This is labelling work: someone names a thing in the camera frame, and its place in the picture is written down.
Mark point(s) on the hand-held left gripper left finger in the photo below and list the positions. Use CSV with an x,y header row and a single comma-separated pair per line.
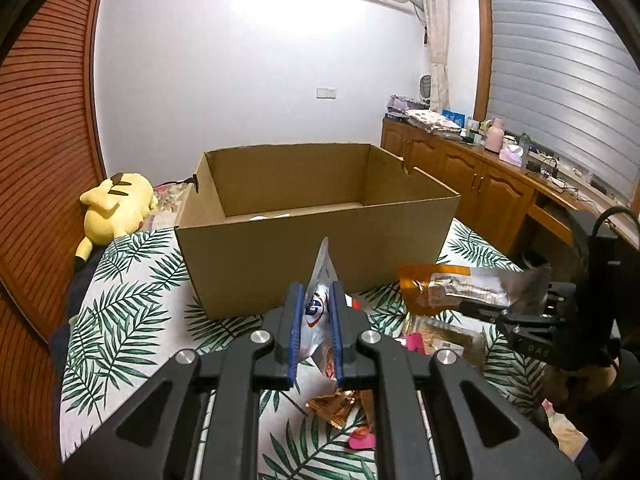
x,y
225,385

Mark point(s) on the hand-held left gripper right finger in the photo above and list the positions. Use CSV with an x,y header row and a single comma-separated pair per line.
x,y
415,400

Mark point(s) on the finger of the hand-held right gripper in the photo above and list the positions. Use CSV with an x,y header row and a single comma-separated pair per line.
x,y
560,292
495,316

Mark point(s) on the orange clear snack packet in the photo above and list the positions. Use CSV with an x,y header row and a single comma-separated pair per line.
x,y
450,287

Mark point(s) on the small white snack packet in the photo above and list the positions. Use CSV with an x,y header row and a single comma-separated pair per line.
x,y
320,305

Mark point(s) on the brown cardboard box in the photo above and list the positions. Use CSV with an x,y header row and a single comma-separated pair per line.
x,y
310,255

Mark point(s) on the person's right forearm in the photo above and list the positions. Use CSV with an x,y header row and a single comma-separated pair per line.
x,y
600,400

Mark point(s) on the brown flat snack packet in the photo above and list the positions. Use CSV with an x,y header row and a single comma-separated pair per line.
x,y
450,337

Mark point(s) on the copper foil snack packet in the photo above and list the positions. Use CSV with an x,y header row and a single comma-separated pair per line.
x,y
332,407

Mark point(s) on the red white snack packet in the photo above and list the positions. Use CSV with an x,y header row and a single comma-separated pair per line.
x,y
356,304

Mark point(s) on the leaf print cloth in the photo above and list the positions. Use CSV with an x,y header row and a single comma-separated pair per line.
x,y
130,320

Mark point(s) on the white power strip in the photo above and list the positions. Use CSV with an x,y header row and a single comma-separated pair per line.
x,y
552,176

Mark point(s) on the wooden cabinet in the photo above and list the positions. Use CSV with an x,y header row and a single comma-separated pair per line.
x,y
465,180

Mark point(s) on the pink tissue box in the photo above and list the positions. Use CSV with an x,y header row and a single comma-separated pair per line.
x,y
513,156

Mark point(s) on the clear bottle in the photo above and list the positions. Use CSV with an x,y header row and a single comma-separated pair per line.
x,y
524,142

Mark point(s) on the pink thermos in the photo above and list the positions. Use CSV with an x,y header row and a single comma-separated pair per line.
x,y
494,135

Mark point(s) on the folded patterned cloth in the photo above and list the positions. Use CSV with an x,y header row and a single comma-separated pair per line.
x,y
435,122

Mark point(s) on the blue box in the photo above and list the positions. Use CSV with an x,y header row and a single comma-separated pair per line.
x,y
454,116

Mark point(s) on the yellow plush toy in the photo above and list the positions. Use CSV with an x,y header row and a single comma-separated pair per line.
x,y
117,205

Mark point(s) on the grey window blind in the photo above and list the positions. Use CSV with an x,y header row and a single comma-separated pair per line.
x,y
560,75

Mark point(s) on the purple bag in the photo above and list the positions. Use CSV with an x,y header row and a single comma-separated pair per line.
x,y
405,104

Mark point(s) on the small white fan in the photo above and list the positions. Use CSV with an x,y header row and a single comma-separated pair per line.
x,y
425,91

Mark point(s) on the cream curtain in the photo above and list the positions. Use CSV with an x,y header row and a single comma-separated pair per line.
x,y
437,35

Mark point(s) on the wooden louvered wardrobe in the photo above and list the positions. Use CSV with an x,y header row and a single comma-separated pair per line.
x,y
45,160

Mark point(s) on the white wall switch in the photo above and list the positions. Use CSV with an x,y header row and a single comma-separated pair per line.
x,y
326,92

